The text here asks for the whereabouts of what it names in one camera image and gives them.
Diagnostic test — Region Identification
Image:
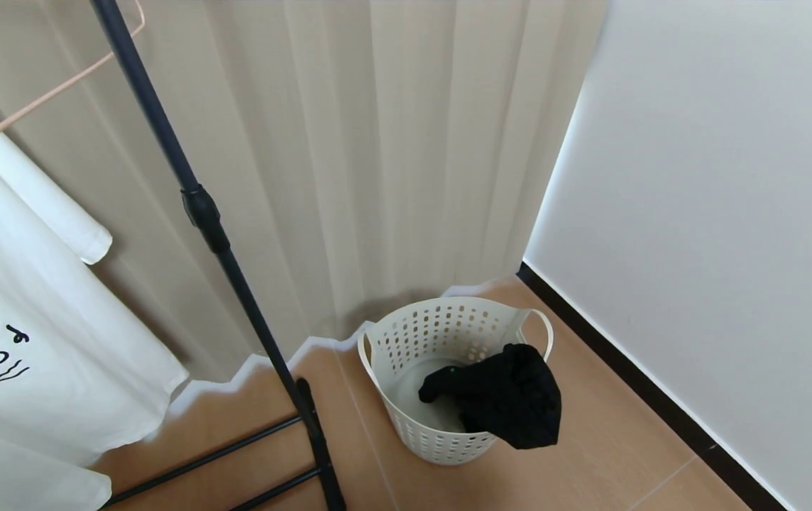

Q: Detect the black garment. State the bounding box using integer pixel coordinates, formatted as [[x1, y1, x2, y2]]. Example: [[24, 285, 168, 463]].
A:
[[418, 344, 563, 450]]

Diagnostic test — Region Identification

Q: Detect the black clothes rack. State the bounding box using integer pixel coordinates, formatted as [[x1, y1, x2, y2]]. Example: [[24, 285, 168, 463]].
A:
[[90, 0, 347, 511]]

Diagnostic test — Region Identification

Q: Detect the white printed T-shirt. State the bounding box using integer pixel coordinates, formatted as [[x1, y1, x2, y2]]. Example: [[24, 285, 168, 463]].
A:
[[0, 85, 190, 511]]

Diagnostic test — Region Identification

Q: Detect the pink clothes hanger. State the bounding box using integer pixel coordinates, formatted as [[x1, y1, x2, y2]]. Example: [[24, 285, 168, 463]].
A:
[[0, 0, 146, 165]]

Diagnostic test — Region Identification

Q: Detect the white laundry basket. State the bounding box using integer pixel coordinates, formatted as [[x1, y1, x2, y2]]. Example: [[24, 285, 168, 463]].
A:
[[357, 297, 555, 466]]

